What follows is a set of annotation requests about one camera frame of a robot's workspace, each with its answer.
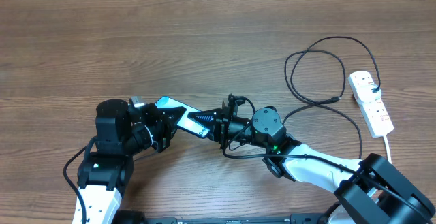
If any blue Galaxy smartphone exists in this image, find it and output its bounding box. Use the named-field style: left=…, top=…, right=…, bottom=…
left=155, top=96, right=210, bottom=138

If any black charging cable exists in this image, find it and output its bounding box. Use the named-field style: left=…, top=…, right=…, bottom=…
left=282, top=36, right=382, bottom=160

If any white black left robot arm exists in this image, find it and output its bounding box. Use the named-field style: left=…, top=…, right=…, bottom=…
left=73, top=97, right=187, bottom=223

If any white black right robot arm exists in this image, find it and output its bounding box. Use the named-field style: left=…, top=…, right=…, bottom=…
left=188, top=106, right=435, bottom=223

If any white charger plug adapter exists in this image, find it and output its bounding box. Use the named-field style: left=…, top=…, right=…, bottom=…
left=354, top=84, right=382, bottom=104

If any white power extension strip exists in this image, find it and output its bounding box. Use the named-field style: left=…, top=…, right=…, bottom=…
left=348, top=71, right=394, bottom=138

